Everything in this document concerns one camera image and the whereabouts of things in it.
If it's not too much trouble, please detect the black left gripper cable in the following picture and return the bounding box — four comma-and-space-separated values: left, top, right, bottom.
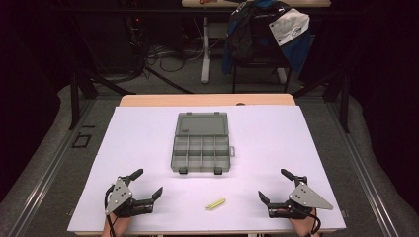
103, 184, 119, 237

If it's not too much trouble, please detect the black metal stand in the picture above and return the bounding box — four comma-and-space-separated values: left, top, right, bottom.
68, 68, 136, 131
292, 69, 351, 134

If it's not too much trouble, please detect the blue black white jacket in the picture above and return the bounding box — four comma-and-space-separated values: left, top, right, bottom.
220, 0, 312, 75

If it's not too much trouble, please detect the small yellow-green plastic piece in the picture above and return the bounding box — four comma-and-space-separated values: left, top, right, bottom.
205, 197, 227, 211

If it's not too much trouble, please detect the black diagonal metal bar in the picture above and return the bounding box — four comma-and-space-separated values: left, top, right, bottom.
143, 66, 195, 96

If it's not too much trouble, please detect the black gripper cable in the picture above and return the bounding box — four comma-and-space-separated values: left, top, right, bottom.
103, 184, 119, 237
307, 206, 323, 237

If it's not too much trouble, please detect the white table mat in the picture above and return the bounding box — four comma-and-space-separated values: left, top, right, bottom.
66, 105, 347, 233

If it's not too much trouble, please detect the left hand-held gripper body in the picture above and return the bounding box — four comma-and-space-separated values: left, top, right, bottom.
104, 177, 155, 219

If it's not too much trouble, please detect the person's right hand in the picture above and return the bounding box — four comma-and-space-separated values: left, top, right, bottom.
288, 209, 321, 237

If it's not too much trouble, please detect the clear grey compartment organizer box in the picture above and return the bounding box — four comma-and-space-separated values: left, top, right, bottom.
170, 111, 237, 176

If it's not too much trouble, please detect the bundle of floor cables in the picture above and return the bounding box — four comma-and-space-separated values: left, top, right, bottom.
143, 40, 206, 74

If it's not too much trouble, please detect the aluminium floor rail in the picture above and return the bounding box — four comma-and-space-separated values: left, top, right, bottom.
323, 98, 401, 237
7, 98, 97, 237

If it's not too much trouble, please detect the dark equipment rack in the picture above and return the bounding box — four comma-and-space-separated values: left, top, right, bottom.
124, 13, 150, 68

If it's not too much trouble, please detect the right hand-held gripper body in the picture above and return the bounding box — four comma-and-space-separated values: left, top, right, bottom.
267, 182, 335, 220

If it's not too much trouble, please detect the black chair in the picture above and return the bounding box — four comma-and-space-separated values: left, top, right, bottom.
231, 57, 294, 95

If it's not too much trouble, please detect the light wooden table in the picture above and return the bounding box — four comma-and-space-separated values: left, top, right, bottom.
74, 93, 344, 237

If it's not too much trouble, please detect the wooden desk with white legs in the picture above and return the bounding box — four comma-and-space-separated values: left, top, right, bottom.
181, 0, 332, 85

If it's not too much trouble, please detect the person's left hand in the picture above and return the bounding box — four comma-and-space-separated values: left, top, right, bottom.
100, 211, 132, 237

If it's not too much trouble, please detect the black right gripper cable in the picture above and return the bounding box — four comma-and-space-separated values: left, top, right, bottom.
307, 206, 323, 237

